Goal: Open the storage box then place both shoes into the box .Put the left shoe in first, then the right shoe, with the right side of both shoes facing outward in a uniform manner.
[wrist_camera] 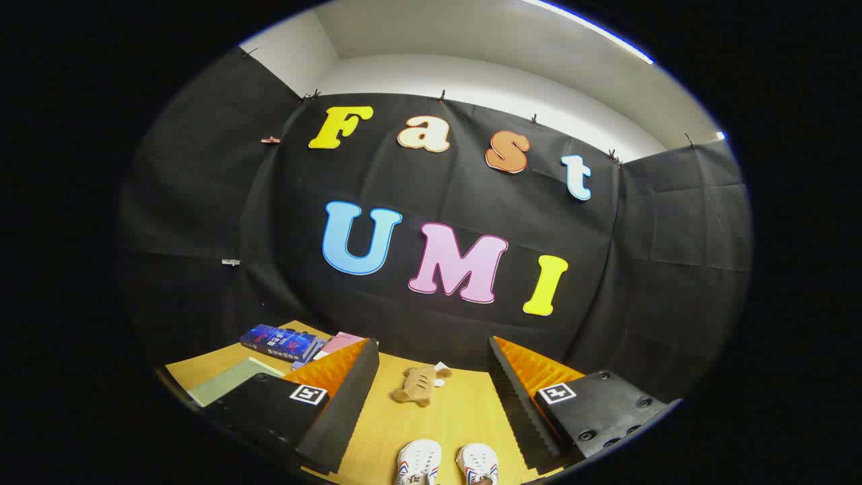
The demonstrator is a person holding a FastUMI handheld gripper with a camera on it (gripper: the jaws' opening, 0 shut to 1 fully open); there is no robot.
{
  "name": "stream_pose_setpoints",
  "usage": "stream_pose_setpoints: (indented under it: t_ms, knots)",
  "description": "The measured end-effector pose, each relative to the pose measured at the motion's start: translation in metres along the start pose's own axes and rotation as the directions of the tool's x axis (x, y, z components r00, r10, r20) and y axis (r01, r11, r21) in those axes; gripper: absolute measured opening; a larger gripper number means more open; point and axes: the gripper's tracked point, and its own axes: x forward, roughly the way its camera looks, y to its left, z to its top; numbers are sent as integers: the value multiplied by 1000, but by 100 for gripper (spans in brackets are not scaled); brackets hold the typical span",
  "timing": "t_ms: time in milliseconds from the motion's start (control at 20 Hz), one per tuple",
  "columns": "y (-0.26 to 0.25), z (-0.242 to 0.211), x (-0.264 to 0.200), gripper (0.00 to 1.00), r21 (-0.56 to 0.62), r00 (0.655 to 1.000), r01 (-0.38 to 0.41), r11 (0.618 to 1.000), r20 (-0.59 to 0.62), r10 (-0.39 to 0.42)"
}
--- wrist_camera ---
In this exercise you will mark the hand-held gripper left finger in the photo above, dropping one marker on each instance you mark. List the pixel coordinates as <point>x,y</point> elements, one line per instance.
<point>350,404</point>

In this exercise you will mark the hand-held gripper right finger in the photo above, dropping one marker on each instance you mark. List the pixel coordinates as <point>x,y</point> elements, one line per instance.
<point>518,411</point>

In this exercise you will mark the white striped shoe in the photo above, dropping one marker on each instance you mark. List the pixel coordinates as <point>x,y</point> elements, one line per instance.
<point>478,461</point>
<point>419,458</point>

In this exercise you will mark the cream fabric storage box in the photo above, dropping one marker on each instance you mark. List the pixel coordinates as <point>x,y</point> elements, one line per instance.
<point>229,381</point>

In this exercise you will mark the pink cover book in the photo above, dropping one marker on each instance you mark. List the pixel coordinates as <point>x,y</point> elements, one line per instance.
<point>340,342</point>

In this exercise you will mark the pale blue book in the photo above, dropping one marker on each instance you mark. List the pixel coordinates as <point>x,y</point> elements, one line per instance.
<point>308,357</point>

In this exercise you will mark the brown plush toy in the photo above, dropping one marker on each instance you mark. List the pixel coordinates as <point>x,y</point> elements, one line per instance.
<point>414,387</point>

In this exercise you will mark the dark blue book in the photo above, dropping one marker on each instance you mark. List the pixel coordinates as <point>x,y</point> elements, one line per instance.
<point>279,340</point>

